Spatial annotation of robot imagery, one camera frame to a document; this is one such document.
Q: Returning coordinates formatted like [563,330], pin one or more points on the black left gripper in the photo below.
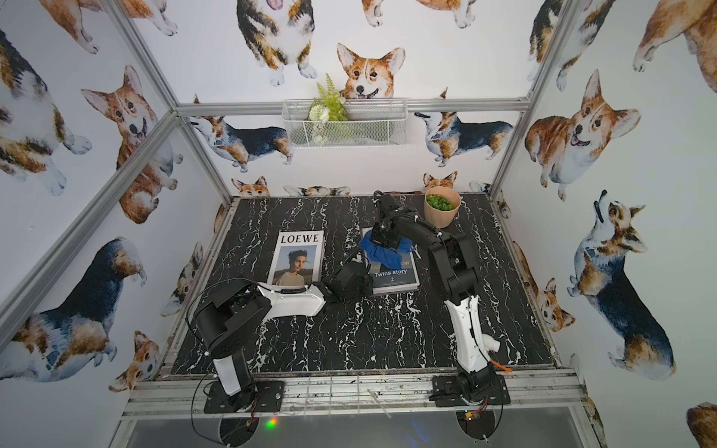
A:
[355,270]

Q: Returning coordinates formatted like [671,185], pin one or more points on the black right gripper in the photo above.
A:
[376,236]

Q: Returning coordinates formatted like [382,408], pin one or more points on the blue microfiber cloth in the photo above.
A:
[391,258]

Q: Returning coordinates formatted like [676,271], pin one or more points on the grey Twins story book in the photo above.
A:
[388,281]

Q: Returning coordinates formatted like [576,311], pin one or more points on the white LOEWE book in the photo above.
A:
[297,260]

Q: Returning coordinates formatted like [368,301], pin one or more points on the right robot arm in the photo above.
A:
[452,265]

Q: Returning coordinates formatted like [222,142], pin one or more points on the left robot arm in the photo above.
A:
[237,307]

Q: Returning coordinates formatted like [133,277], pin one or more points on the green succulent plant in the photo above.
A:
[440,202]

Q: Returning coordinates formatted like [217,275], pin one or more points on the peach plant pot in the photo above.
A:
[438,218]

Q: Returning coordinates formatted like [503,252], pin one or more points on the green fern with white flowers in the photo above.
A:
[327,115]

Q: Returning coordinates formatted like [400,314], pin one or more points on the white wire basket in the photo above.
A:
[371,123]

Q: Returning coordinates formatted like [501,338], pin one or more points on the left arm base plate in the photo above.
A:
[243,396]

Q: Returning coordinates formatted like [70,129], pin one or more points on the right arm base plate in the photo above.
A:
[463,390]

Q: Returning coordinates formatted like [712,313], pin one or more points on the aluminium front rail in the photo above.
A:
[358,394]

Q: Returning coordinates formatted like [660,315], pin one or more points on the aluminium frame post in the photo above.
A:
[566,23]

